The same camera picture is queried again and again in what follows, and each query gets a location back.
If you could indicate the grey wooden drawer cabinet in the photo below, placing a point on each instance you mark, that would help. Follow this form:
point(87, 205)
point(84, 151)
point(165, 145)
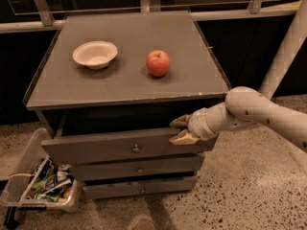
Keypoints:
point(125, 91)

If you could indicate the white paper bowl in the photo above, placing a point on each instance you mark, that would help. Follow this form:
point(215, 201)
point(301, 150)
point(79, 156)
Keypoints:
point(95, 55)

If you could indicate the grey top drawer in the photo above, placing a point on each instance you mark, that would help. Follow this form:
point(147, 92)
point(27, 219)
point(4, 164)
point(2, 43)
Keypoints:
point(92, 141)

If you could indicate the snack packages in bin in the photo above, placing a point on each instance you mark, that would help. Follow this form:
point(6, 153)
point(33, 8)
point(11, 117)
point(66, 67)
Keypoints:
point(49, 182)

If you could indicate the black object beside bin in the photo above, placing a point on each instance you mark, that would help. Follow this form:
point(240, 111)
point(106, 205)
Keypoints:
point(9, 222)

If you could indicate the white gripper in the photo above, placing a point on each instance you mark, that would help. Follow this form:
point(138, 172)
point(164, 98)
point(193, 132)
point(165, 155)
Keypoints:
point(199, 124)

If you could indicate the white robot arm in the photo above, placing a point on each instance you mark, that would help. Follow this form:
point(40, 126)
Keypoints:
point(244, 107)

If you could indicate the clear plastic bin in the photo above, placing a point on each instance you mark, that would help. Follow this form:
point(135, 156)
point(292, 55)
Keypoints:
point(20, 179)

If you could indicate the grey bottom drawer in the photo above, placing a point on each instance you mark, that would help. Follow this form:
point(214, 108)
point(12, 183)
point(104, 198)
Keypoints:
point(139, 188)

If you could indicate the grey middle drawer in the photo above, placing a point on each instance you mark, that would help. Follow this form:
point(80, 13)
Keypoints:
point(120, 169)

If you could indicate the red apple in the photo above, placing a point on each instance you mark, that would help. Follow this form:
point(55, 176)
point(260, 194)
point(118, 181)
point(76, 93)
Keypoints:
point(158, 63)

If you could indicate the metal railing with glass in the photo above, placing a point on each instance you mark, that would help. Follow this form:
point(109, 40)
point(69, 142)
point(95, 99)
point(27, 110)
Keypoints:
point(19, 16)

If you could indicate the grey drawer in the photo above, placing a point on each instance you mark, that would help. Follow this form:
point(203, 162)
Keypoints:
point(120, 169)
point(139, 188)
point(92, 141)

